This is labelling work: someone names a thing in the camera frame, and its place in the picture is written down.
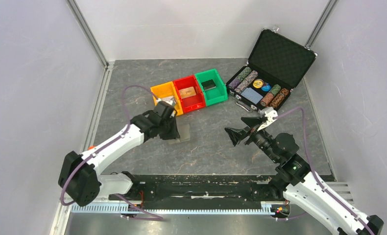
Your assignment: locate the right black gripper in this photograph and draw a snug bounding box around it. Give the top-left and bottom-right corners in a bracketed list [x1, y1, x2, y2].
[224, 116, 279, 163]

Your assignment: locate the grey card holder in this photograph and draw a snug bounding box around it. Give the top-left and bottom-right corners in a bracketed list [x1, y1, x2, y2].
[167, 124, 191, 144]

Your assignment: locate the tan card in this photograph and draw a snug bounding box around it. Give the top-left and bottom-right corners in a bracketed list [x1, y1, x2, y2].
[178, 87, 196, 99]

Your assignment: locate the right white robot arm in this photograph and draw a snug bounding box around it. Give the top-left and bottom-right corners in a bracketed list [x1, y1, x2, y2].
[224, 117, 384, 235]

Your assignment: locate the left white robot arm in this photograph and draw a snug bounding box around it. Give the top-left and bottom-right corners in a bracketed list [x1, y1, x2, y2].
[58, 99, 180, 207]

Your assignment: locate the silver card in yellow bin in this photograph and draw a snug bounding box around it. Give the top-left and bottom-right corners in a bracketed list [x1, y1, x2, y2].
[159, 95, 176, 100]

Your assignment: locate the blue playing card deck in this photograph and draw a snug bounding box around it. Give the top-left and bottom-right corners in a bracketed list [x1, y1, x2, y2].
[241, 88, 263, 104]

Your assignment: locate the green plastic bin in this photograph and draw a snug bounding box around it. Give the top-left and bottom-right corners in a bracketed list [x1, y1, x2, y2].
[195, 69, 228, 106]

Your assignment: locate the red plastic bin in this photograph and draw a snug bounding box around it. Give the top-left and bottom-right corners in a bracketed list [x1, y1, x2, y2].
[173, 75, 206, 114]

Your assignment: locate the brown poker chip row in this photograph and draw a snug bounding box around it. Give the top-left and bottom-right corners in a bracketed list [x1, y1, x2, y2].
[259, 84, 290, 109]

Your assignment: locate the yellow plastic bin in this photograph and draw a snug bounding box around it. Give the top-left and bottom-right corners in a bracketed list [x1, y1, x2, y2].
[150, 81, 184, 116]

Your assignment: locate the yellow dealer button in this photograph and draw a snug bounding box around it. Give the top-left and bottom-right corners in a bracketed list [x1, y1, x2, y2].
[252, 79, 265, 89]

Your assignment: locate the blue dealer button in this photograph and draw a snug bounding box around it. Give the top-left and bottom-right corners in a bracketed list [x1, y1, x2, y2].
[262, 84, 271, 92]

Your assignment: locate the purple poker chip row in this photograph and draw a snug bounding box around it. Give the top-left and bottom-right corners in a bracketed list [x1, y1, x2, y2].
[228, 70, 258, 94]

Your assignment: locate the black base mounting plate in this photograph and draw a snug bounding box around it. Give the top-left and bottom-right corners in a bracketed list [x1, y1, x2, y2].
[123, 174, 289, 210]

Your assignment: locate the green poker chip row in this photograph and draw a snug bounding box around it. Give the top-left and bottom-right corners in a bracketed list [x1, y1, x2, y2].
[237, 67, 252, 82]

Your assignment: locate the black poker chip case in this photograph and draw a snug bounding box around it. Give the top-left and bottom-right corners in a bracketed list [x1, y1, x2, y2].
[226, 28, 317, 111]

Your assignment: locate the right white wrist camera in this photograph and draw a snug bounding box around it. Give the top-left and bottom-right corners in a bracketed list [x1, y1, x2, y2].
[257, 107, 278, 132]

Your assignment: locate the right aluminium frame post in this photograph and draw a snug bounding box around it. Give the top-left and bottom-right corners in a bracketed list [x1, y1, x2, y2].
[305, 0, 339, 49]

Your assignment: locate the aluminium frame post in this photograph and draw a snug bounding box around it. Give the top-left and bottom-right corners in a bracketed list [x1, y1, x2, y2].
[305, 0, 339, 49]
[66, 0, 109, 68]

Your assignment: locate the left aluminium frame post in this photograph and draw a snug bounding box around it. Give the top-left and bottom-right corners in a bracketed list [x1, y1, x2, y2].
[66, 0, 109, 68]

